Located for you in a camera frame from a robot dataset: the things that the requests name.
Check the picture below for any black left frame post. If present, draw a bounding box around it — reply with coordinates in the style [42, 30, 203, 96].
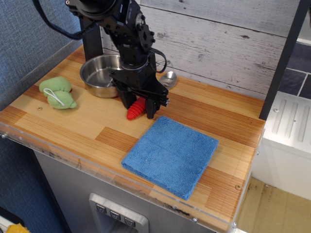
[79, 19, 103, 61]

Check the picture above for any stainless steel pan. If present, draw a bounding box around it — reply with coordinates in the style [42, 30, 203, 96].
[80, 55, 121, 98]

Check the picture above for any red handled metal spoon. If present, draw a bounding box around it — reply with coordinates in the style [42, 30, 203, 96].
[127, 71, 177, 120]

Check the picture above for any silver dispenser button panel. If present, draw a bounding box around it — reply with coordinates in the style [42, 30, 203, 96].
[89, 193, 149, 233]

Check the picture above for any green plush toy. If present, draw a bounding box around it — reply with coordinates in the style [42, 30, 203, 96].
[39, 76, 77, 109]

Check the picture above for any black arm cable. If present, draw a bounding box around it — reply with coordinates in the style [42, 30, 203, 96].
[31, 0, 100, 41]

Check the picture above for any clear acrylic edge guard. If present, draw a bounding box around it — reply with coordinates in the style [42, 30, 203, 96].
[0, 118, 264, 233]

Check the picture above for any white grooved cabinet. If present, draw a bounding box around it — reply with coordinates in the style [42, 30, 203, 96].
[252, 92, 311, 200]

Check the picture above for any black frame post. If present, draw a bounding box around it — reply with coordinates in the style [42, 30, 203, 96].
[79, 19, 103, 61]
[259, 0, 311, 120]

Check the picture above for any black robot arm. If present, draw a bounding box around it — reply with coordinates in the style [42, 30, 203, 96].
[66, 0, 169, 119]

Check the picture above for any black right frame post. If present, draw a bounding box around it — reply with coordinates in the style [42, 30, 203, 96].
[259, 0, 311, 120]

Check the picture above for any blue folded cloth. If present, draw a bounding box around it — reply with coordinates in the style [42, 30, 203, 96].
[121, 116, 219, 200]

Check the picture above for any yellow and black object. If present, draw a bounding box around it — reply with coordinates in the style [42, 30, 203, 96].
[0, 216, 30, 233]

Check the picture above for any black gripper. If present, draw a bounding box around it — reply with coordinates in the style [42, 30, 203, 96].
[109, 52, 169, 119]

